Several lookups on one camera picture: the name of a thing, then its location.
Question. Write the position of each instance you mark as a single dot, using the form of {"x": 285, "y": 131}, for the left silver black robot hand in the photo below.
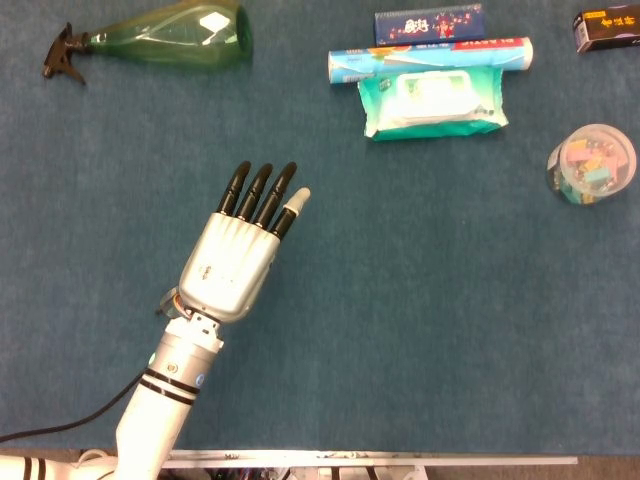
{"x": 230, "y": 260}

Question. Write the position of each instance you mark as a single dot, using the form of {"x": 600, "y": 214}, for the left white grey robot arm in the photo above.
{"x": 165, "y": 390}

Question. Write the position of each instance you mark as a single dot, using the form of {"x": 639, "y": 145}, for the blue felt table cloth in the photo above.
{"x": 400, "y": 325}

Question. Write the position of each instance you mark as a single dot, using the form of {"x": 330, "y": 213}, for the green plastic spray bottle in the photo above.
{"x": 180, "y": 35}

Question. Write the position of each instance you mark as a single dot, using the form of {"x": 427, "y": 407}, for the blue white cling film roll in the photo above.
{"x": 350, "y": 62}

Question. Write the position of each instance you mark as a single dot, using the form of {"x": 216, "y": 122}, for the green wet wipes pack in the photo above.
{"x": 435, "y": 105}

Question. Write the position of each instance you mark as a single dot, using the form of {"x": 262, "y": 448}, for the long dark blue box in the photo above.
{"x": 430, "y": 25}

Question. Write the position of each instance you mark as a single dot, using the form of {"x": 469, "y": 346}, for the clear jar of binder clips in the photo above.
{"x": 592, "y": 165}

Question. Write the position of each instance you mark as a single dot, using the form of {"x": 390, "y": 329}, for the small black cardboard box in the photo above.
{"x": 607, "y": 27}

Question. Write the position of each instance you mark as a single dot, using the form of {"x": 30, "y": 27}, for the aluminium table edge rail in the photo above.
{"x": 375, "y": 458}

